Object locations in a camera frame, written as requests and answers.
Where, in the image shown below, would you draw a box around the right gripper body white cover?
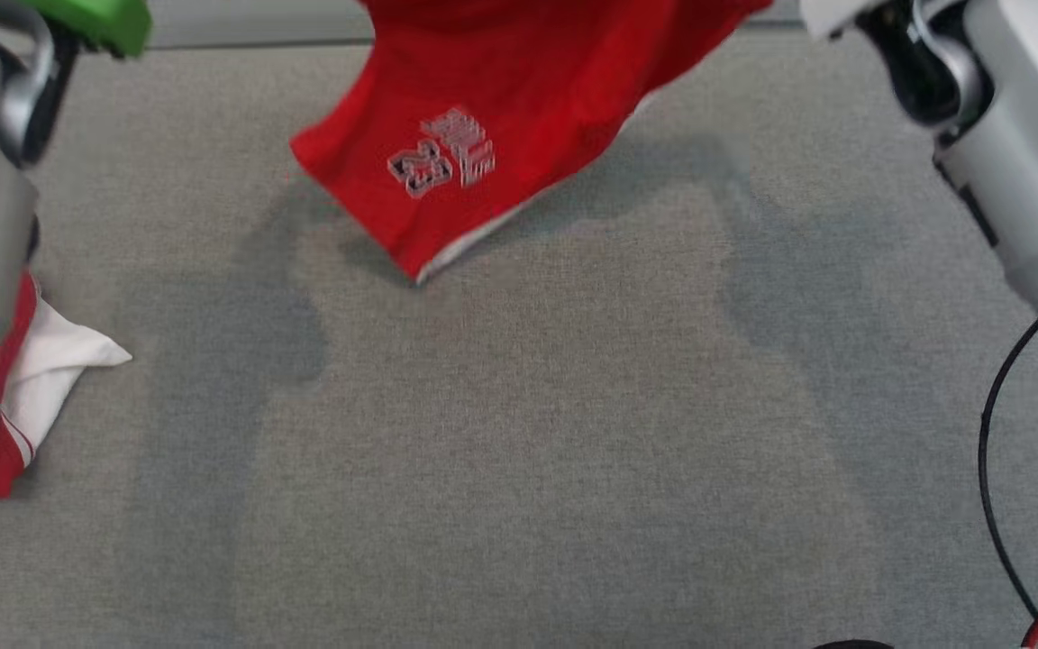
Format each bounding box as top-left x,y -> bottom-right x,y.
798,0 -> 876,41

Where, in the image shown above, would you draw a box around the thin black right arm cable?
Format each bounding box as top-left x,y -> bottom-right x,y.
977,320 -> 1038,649

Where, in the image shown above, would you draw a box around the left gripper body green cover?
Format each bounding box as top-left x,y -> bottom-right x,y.
19,0 -> 153,59

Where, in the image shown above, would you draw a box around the red shorts with white stripe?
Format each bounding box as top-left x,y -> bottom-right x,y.
289,0 -> 772,286

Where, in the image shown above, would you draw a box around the red shirt with white sleeves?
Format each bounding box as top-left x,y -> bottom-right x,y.
0,270 -> 133,501

